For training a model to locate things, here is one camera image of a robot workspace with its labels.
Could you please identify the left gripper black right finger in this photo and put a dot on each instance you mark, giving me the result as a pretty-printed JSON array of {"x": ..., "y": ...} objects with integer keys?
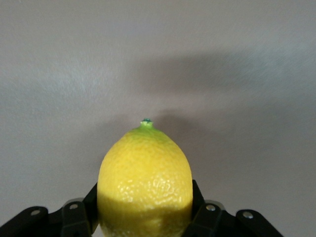
[{"x": 222, "y": 224}]

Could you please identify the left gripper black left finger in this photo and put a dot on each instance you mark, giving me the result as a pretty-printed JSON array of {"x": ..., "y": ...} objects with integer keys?
[{"x": 54, "y": 222}]

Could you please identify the yellow lemon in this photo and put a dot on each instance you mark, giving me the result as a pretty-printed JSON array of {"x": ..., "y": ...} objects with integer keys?
[{"x": 145, "y": 182}]

